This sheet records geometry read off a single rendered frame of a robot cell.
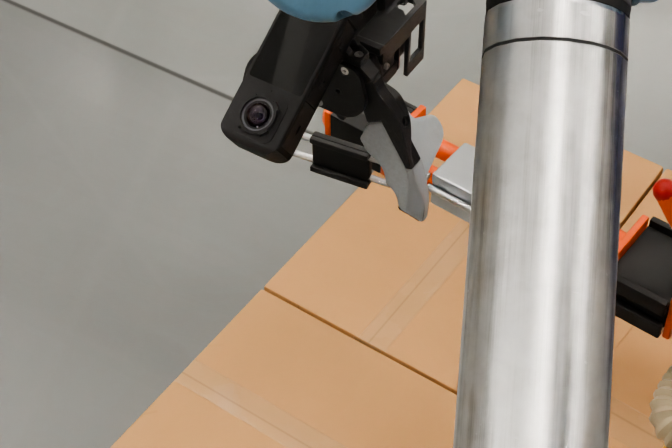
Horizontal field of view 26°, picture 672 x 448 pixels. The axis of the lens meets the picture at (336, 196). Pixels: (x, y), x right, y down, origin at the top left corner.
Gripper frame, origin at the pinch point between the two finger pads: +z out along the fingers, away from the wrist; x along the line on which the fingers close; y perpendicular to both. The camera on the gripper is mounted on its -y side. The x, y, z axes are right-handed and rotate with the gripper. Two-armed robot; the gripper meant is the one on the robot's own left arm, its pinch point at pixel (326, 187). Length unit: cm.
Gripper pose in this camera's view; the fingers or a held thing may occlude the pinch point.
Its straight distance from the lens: 104.8
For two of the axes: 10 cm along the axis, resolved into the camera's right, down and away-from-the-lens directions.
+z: 0.0, 6.9, 7.2
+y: 5.3, -6.1, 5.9
